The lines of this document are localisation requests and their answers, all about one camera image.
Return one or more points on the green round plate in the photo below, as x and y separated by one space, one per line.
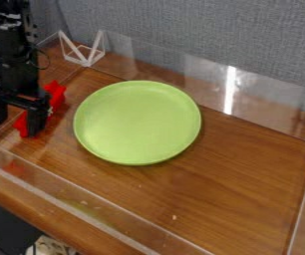
136 122

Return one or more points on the clear acrylic corner bracket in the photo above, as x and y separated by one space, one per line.
81 54

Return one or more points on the clear acrylic enclosure wall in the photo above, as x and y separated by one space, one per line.
227 198

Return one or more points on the white power strip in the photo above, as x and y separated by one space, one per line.
49 246

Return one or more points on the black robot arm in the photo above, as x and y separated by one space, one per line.
20 90

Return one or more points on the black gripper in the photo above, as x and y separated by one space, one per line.
33 100

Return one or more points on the black box under table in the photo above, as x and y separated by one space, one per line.
17 234

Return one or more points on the red plastic block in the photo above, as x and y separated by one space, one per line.
56 91

